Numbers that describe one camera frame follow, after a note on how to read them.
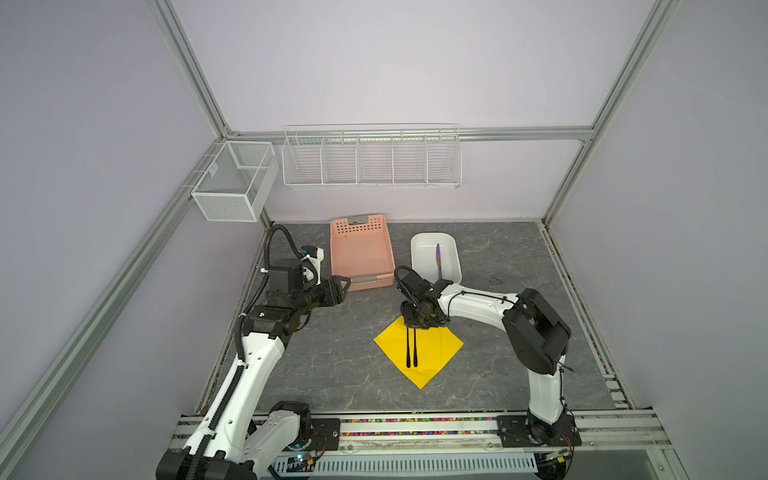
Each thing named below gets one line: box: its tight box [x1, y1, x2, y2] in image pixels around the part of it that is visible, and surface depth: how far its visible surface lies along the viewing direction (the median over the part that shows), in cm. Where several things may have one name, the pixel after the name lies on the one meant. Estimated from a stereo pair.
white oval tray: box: [410, 232, 462, 284], surface depth 111 cm
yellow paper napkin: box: [373, 315, 464, 390], surface depth 89 cm
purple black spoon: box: [406, 326, 411, 369], surface depth 88 cm
